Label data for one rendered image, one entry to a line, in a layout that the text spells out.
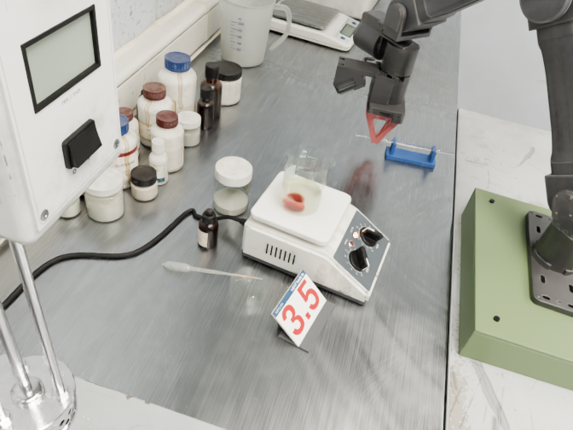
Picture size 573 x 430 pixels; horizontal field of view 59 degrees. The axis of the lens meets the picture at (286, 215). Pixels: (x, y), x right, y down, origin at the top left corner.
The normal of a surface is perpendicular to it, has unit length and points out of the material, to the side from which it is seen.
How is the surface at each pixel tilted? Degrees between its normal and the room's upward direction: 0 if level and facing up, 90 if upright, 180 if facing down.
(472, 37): 90
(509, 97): 90
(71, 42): 90
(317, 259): 90
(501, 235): 2
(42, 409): 0
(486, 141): 0
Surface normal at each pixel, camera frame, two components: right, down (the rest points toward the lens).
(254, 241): -0.38, 0.58
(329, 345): 0.15, -0.73
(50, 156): 0.95, 0.29
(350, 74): -0.16, 0.64
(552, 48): -0.78, 0.48
